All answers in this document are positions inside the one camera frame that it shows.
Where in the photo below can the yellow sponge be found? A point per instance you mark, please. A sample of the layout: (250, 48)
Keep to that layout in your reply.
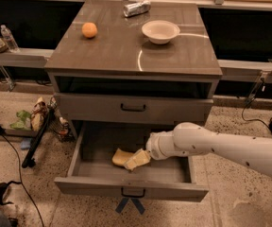
(120, 157)

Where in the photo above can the grey drawer cabinet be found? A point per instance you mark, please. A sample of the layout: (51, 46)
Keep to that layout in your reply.
(120, 60)

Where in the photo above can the silver crushed can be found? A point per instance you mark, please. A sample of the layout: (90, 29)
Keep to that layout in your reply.
(136, 8)

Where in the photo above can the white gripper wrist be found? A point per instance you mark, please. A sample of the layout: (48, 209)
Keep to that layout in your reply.
(155, 148)

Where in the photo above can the clear plastic water bottle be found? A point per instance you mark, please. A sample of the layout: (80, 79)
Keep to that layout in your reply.
(9, 39)

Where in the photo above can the white bowl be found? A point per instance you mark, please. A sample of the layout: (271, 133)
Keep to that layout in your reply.
(160, 32)

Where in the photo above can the open grey lower drawer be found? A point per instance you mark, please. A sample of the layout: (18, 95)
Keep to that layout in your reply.
(92, 172)

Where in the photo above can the closed grey upper drawer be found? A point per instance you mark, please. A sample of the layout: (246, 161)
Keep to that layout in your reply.
(133, 109)

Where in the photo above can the black power adapter with cable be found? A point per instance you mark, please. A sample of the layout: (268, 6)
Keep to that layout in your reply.
(259, 85)

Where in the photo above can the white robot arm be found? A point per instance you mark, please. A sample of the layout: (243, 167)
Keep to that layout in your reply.
(190, 139)

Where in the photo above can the orange fruit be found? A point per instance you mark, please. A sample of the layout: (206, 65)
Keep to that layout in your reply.
(89, 30)

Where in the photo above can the black tripod leg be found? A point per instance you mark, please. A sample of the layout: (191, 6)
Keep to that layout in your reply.
(29, 160)

